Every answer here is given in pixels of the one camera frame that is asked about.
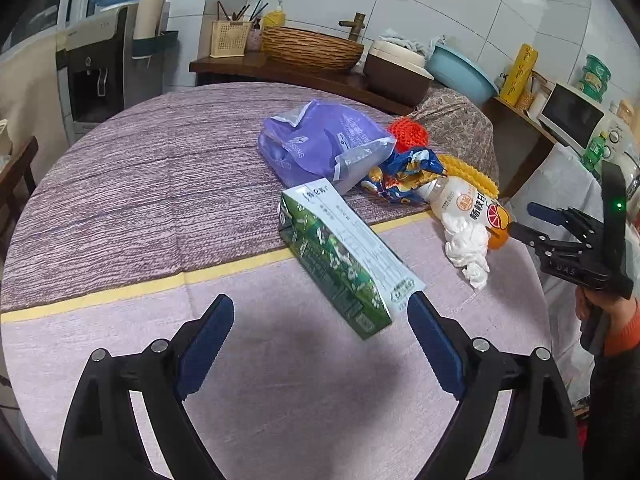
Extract wooden side cabinet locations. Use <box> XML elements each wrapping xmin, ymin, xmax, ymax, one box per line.
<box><xmin>482</xmin><ymin>95</ymin><xmax>566</xmax><ymax>201</ymax></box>

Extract person's right forearm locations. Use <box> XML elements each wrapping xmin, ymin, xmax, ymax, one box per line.
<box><xmin>590</xmin><ymin>297</ymin><xmax>640</xmax><ymax>480</ymax></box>

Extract pale blue towel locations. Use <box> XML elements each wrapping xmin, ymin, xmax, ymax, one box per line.
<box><xmin>378</xmin><ymin>28</ymin><xmax>447</xmax><ymax>57</ymax></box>

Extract white kitchen appliance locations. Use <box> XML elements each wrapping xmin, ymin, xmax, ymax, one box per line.
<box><xmin>600</xmin><ymin>120</ymin><xmax>640</xmax><ymax>186</ymax></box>

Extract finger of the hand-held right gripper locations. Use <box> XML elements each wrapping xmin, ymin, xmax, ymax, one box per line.
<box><xmin>507</xmin><ymin>222</ymin><xmax>585</xmax><ymax>262</ymax></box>
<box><xmin>526</xmin><ymin>202</ymin><xmax>605</xmax><ymax>247</ymax></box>

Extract stack of green bowls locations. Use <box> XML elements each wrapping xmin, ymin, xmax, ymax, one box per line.
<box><xmin>580</xmin><ymin>54</ymin><xmax>612</xmax><ymax>101</ymax></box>

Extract yellow soap bottle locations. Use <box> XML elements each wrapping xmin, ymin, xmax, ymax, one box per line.
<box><xmin>263</xmin><ymin>0</ymin><xmax>286</xmax><ymax>29</ymax></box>

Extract white draped cloth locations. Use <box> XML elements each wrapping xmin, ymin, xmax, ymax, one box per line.
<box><xmin>510</xmin><ymin>142</ymin><xmax>640</xmax><ymax>401</ymax></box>

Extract beige chopstick holder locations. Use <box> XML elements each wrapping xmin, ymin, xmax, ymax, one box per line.
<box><xmin>210</xmin><ymin>20</ymin><xmax>252</xmax><ymax>58</ymax></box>

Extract bunch of dark chopsticks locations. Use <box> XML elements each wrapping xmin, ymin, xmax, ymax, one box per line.
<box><xmin>216</xmin><ymin>0</ymin><xmax>269</xmax><ymax>23</ymax></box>

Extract green soda bottle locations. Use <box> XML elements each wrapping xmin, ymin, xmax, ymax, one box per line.
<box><xmin>581</xmin><ymin>131</ymin><xmax>609</xmax><ymax>171</ymax></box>

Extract brass faucet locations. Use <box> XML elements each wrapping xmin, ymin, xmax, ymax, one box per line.
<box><xmin>338</xmin><ymin>12</ymin><xmax>368</xmax><ymax>43</ymax></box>

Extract purple plastic bag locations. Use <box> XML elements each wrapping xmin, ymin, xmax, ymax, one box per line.
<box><xmin>257</xmin><ymin>100</ymin><xmax>398</xmax><ymax>195</ymax></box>

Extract water dispenser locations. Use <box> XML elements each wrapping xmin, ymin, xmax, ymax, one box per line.
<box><xmin>55</xmin><ymin>4</ymin><xmax>166</xmax><ymax>136</ymax></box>

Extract light blue plastic basin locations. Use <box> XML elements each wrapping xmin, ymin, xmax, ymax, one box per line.
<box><xmin>426</xmin><ymin>44</ymin><xmax>499</xmax><ymax>103</ymax></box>

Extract orange knitted pad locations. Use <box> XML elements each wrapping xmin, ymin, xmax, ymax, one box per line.
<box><xmin>387</xmin><ymin>116</ymin><xmax>431</xmax><ymax>153</ymax></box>

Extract white tissue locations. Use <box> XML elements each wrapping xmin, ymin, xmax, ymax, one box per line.
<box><xmin>442</xmin><ymin>212</ymin><xmax>491</xmax><ymax>290</ymax></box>

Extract white drink bottle orange label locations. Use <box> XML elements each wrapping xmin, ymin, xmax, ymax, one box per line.
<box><xmin>416</xmin><ymin>176</ymin><xmax>512</xmax><ymax>252</ymax></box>

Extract dark wooden counter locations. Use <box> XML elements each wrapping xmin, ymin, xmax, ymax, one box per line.
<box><xmin>189</xmin><ymin>52</ymin><xmax>426</xmax><ymax>116</ymax></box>

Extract woven wicker basin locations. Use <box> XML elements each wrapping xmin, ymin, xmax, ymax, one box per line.
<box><xmin>261</xmin><ymin>26</ymin><xmax>365</xmax><ymax>72</ymax></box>

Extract blue snack wrapper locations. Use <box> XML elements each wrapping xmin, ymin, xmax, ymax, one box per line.
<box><xmin>361</xmin><ymin>147</ymin><xmax>448</xmax><ymax>205</ymax></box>

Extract brown rice cooker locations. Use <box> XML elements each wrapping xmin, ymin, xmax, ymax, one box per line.
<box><xmin>363</xmin><ymin>39</ymin><xmax>435</xmax><ymax>107</ymax></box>

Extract paisley patterned cloth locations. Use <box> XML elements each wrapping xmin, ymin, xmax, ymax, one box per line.
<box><xmin>415</xmin><ymin>85</ymin><xmax>498</xmax><ymax>196</ymax></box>

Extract green drink carton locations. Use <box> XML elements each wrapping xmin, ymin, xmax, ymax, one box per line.
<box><xmin>277</xmin><ymin>178</ymin><xmax>426</xmax><ymax>341</ymax></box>

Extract wooden chair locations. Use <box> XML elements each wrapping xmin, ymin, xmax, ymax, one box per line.
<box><xmin>0</xmin><ymin>135</ymin><xmax>40</xmax><ymax>261</ymax></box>

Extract dark blue wall holder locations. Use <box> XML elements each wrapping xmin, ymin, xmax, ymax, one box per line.
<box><xmin>131</xmin><ymin>30</ymin><xmax>179</xmax><ymax>59</ymax></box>

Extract yellow knitted pad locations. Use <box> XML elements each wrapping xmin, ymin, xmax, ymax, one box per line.
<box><xmin>440</xmin><ymin>154</ymin><xmax>501</xmax><ymax>201</ymax></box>

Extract white microwave oven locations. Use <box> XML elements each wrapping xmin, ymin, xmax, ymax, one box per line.
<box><xmin>536</xmin><ymin>82</ymin><xmax>608</xmax><ymax>150</ymax></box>

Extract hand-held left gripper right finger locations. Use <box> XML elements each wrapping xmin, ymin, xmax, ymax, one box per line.
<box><xmin>406</xmin><ymin>290</ymin><xmax>586</xmax><ymax>480</ymax></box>

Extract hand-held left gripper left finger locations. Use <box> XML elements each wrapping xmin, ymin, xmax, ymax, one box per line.
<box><xmin>57</xmin><ymin>294</ymin><xmax>236</xmax><ymax>480</ymax></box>

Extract beige paper roll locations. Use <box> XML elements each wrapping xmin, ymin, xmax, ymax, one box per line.
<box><xmin>134</xmin><ymin>0</ymin><xmax>168</xmax><ymax>41</ymax></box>

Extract yellow wrapped roll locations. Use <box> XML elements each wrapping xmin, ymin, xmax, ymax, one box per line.
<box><xmin>499</xmin><ymin>43</ymin><xmax>538</xmax><ymax>107</ymax></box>

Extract person's right hand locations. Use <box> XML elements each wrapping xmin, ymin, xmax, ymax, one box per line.
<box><xmin>575</xmin><ymin>285</ymin><xmax>594</xmax><ymax>322</ymax></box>

